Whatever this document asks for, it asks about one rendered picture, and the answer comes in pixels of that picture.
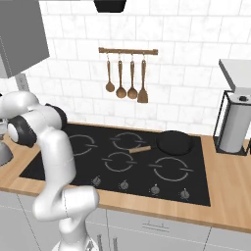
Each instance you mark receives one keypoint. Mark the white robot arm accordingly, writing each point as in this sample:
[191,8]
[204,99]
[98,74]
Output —
[55,153]

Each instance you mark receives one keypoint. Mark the grey kettle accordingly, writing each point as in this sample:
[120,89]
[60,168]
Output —
[4,153]

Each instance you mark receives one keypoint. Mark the wooden ladle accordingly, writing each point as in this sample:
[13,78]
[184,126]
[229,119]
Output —
[132,92]
[120,91]

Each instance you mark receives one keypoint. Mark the wooden spatula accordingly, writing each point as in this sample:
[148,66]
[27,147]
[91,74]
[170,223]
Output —
[142,94]

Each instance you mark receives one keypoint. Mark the small wooden spoon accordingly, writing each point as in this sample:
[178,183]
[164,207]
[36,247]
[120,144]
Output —
[110,85]

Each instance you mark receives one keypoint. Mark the black hob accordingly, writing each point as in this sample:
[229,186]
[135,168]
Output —
[137,176]

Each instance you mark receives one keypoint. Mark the grey hob knob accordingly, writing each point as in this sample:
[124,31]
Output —
[154,189]
[184,193]
[96,180]
[124,185]

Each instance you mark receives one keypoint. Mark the grey paper towel roll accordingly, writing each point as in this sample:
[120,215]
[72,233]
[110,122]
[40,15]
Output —
[235,127]

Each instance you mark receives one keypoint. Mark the grey drawer front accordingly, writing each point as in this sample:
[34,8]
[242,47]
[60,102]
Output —
[183,225]
[16,201]
[230,240]

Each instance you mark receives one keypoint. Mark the grey cupboard door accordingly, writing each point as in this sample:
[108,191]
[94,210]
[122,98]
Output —
[98,240]
[157,243]

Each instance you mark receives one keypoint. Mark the black range hood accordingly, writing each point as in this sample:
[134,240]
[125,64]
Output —
[110,5]

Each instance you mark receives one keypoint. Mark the wooden utensil rail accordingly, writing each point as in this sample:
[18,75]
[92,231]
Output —
[130,51]

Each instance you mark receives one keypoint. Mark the white wall socket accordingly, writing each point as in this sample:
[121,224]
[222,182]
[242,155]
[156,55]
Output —
[23,82]

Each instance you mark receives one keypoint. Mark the pale grey wall cupboard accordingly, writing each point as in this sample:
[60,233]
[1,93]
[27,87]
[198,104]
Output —
[237,73]

